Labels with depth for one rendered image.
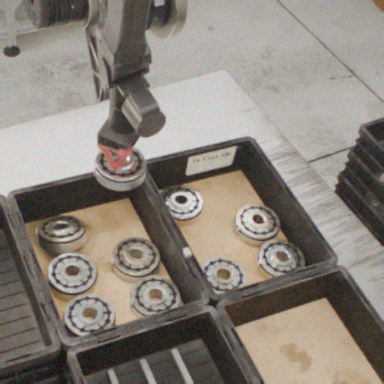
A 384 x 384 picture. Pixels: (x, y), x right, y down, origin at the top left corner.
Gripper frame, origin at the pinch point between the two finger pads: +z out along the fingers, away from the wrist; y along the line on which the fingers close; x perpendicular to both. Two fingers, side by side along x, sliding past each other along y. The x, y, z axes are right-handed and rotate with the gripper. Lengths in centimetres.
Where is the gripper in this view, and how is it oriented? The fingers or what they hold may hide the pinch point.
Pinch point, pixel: (120, 157)
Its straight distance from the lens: 134.8
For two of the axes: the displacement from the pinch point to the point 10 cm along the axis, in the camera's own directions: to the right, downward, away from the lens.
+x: -9.2, -3.6, 1.6
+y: 3.9, -7.2, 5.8
